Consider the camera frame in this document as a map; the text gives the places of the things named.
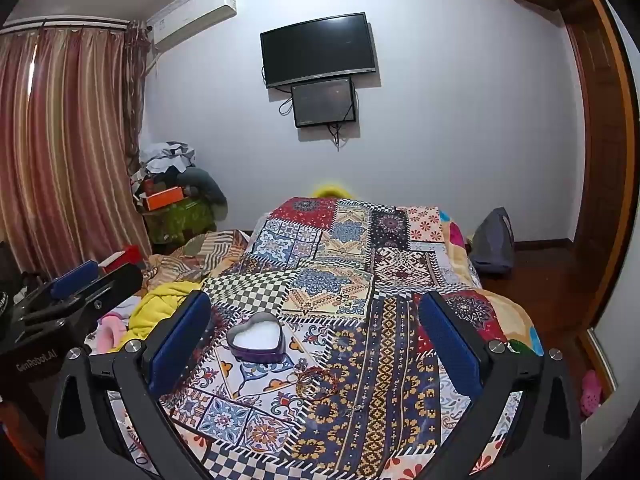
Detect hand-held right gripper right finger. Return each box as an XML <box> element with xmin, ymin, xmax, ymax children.
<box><xmin>417</xmin><ymin>290</ymin><xmax>584</xmax><ymax>480</ymax></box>

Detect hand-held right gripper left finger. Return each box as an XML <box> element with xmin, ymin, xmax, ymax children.
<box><xmin>44</xmin><ymin>291</ymin><xmax>213</xmax><ymax>480</ymax></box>

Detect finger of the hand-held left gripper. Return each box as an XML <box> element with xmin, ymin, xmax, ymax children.
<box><xmin>22</xmin><ymin>263</ymin><xmax>145</xmax><ymax>332</ymax></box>
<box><xmin>20</xmin><ymin>259</ymin><xmax>104</xmax><ymax>314</ymax></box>

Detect heart-shaped purple jewelry box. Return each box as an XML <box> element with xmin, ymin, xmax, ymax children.
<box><xmin>226</xmin><ymin>311</ymin><xmax>287</xmax><ymax>365</ymax></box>

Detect gold bracelet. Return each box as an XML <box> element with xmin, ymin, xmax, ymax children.
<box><xmin>291</xmin><ymin>370</ymin><xmax>321</xmax><ymax>397</ymax></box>

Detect red beaded bracelet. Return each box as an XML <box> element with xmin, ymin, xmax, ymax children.
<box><xmin>306</xmin><ymin>367</ymin><xmax>347</xmax><ymax>402</ymax></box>

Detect red box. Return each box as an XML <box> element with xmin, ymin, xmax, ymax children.
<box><xmin>97</xmin><ymin>245</ymin><xmax>144</xmax><ymax>274</ymax></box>

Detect yellow cartoon blanket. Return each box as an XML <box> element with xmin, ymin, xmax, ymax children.
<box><xmin>112</xmin><ymin>280</ymin><xmax>204</xmax><ymax>352</ymax></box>

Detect pink fluffy slippers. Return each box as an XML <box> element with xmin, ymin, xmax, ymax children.
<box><xmin>96</xmin><ymin>311</ymin><xmax>132</xmax><ymax>354</ymax></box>

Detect colourful fleece blanket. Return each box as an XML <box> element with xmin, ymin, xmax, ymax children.
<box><xmin>440</xmin><ymin>209</ymin><xmax>545</xmax><ymax>359</ymax></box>

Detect orange box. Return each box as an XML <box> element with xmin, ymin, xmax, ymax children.
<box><xmin>143</xmin><ymin>186</ymin><xmax>185</xmax><ymax>211</ymax></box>

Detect striped brown quilt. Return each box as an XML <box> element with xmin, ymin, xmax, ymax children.
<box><xmin>144</xmin><ymin>230</ymin><xmax>252</xmax><ymax>282</ymax></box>

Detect grey bag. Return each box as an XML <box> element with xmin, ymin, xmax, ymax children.
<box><xmin>469</xmin><ymin>207</ymin><xmax>516</xmax><ymax>277</ymax></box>

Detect striped red curtain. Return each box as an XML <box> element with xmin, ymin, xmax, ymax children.
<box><xmin>0</xmin><ymin>21</ymin><xmax>154</xmax><ymax>282</ymax></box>

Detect patchwork printed blanket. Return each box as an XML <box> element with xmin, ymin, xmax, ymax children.
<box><xmin>107</xmin><ymin>196</ymin><xmax>543</xmax><ymax>480</ymax></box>

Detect pile of clothes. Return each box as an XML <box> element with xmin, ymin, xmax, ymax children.
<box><xmin>131</xmin><ymin>140</ymin><xmax>199</xmax><ymax>182</ymax></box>

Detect pink clog shoe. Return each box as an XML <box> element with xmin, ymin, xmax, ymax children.
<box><xmin>579</xmin><ymin>370</ymin><xmax>604</xmax><ymax>419</ymax></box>

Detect yellow plush object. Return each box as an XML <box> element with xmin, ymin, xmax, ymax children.
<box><xmin>312</xmin><ymin>182</ymin><xmax>352</xmax><ymax>200</ymax></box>

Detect curtain rod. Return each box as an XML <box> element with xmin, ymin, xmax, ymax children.
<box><xmin>0</xmin><ymin>16</ymin><xmax>132</xmax><ymax>32</ymax></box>

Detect white air conditioner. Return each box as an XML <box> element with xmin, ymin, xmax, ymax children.
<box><xmin>149</xmin><ymin>0</ymin><xmax>239</xmax><ymax>54</ymax></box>

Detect black monitor cable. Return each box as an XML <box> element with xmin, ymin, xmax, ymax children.
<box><xmin>326</xmin><ymin>122</ymin><xmax>352</xmax><ymax>152</ymax></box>

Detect wooden door frame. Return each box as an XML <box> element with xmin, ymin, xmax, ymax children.
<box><xmin>564</xmin><ymin>0</ymin><xmax>640</xmax><ymax>347</ymax></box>

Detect small wall monitor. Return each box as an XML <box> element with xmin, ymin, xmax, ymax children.
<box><xmin>291</xmin><ymin>76</ymin><xmax>358</xmax><ymax>129</ymax></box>

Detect large wall television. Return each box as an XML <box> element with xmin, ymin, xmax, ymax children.
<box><xmin>260</xmin><ymin>11</ymin><xmax>377</xmax><ymax>89</ymax></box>

